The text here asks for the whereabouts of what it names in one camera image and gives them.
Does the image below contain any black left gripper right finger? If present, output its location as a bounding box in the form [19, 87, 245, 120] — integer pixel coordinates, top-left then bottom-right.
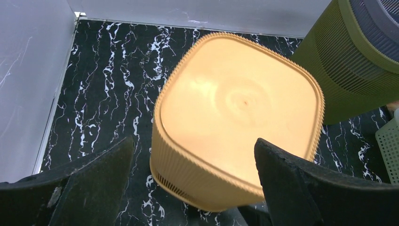
[254, 139, 399, 226]

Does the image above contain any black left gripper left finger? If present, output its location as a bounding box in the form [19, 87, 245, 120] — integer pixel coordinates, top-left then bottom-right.
[0, 137, 134, 226]

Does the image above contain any olive green mesh bin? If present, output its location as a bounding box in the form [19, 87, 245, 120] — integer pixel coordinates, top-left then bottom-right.
[291, 0, 399, 125]

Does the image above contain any grey mesh bin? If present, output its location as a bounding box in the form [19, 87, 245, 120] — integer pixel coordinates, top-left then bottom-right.
[350, 0, 399, 62]

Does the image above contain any white perforated tray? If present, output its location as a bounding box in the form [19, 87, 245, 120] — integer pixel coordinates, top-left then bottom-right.
[375, 119, 399, 185]

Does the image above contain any orange mesh bin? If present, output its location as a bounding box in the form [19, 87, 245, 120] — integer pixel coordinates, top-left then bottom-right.
[149, 32, 325, 212]

